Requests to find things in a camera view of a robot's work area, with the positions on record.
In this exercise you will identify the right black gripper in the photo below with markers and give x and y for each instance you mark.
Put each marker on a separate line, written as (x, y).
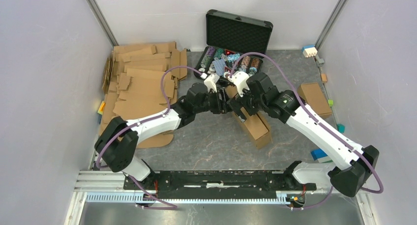
(237, 102)

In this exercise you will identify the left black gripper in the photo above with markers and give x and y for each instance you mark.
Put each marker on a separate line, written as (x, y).
(221, 105)

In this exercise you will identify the cardboard box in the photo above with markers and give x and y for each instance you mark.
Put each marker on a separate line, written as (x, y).
(313, 95)
(256, 128)

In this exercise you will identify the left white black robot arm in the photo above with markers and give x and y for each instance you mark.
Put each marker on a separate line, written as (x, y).
(117, 144)

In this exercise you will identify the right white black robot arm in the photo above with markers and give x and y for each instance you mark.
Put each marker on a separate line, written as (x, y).
(351, 163)

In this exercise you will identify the folded closed cardboard box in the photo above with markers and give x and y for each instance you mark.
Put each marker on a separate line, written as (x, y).
(313, 95)

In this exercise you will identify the black poker chip case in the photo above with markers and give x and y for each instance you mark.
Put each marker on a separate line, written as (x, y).
(228, 36)

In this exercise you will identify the blue white toy block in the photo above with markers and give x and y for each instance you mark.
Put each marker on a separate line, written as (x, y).
(309, 51)

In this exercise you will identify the small wooden cube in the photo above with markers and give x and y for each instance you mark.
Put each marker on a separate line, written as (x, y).
(324, 78)

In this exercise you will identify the stack of flat cardboard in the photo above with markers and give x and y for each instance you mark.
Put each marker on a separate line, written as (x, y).
(141, 79)

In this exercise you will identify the grey small block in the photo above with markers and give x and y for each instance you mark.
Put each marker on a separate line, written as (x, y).
(319, 61)

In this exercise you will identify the green small cube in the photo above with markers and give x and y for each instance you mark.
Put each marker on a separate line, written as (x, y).
(330, 102)

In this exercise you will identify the blue green block stack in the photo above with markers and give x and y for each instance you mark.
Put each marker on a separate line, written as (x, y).
(320, 156)

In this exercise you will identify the teal small cube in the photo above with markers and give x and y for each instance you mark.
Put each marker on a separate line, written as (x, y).
(340, 128)

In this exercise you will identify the orange yellow block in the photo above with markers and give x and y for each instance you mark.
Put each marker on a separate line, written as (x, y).
(100, 111)

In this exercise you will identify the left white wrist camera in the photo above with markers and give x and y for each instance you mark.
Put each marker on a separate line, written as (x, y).
(210, 81)

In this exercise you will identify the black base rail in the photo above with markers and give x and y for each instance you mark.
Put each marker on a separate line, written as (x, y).
(226, 184)

